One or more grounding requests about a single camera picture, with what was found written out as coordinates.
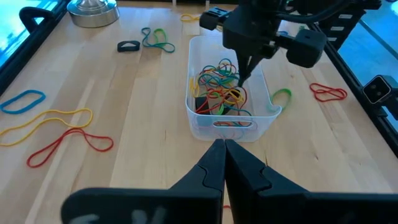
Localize small black block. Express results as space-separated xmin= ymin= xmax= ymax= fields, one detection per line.
xmin=116 ymin=40 xmax=141 ymax=53

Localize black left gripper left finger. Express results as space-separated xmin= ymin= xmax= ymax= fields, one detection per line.
xmin=60 ymin=139 xmax=225 ymax=224

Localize clear plastic bin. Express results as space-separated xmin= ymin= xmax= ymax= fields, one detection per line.
xmin=185 ymin=35 xmax=283 ymax=143

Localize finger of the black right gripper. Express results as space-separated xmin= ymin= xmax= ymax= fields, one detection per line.
xmin=236 ymin=55 xmax=249 ymax=87
xmin=241 ymin=55 xmax=265 ymax=87

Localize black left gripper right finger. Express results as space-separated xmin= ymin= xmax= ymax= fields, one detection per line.
xmin=224 ymin=139 xmax=398 ymax=224

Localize teal rubber band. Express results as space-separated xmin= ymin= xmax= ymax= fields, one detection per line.
xmin=141 ymin=27 xmax=177 ymax=54
xmin=197 ymin=57 xmax=242 ymax=91

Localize yellow rubber band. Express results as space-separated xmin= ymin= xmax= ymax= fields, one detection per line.
xmin=0 ymin=107 xmax=94 ymax=147
xmin=180 ymin=13 xmax=201 ymax=22

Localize wide green rubber band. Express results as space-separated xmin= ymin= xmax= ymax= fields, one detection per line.
xmin=267 ymin=88 xmax=293 ymax=113

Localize bands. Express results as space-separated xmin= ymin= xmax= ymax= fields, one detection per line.
xmin=188 ymin=77 xmax=200 ymax=98
xmin=195 ymin=86 xmax=249 ymax=115

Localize white shade silver table lamp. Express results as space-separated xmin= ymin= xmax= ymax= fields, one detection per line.
xmin=67 ymin=0 xmax=121 ymax=29

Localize black cube camera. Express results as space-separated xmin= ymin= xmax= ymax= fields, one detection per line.
xmin=362 ymin=74 xmax=393 ymax=106

